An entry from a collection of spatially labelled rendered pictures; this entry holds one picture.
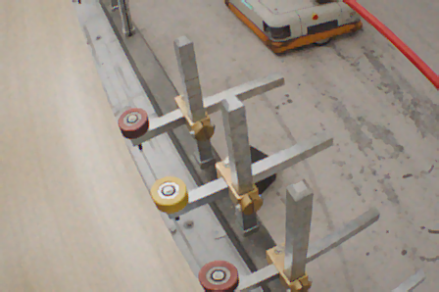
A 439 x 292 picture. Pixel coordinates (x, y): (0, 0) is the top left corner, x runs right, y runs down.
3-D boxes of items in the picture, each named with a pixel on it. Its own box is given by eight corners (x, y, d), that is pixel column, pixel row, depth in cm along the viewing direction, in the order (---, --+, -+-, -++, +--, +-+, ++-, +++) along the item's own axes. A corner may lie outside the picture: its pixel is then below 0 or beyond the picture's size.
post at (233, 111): (252, 231, 141) (236, 90, 105) (258, 240, 139) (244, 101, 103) (239, 237, 140) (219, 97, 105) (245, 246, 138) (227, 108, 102)
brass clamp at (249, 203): (239, 168, 133) (237, 154, 129) (266, 208, 124) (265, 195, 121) (215, 178, 132) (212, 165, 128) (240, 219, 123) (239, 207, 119)
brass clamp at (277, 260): (288, 250, 120) (288, 239, 116) (313, 288, 111) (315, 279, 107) (264, 262, 118) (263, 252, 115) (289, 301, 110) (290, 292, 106)
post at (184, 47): (211, 169, 157) (186, 32, 122) (217, 176, 155) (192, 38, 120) (200, 173, 157) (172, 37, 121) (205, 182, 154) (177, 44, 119)
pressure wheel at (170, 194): (167, 236, 124) (156, 208, 116) (156, 211, 129) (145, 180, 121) (199, 226, 125) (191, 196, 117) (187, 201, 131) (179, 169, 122)
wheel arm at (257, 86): (278, 80, 152) (277, 69, 148) (285, 87, 149) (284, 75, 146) (129, 141, 142) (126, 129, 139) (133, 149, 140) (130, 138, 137)
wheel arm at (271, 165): (326, 139, 136) (327, 127, 133) (333, 148, 133) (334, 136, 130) (165, 211, 127) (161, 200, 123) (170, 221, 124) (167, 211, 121)
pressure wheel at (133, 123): (146, 163, 140) (137, 131, 131) (121, 155, 142) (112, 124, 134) (160, 140, 144) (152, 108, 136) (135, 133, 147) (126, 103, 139)
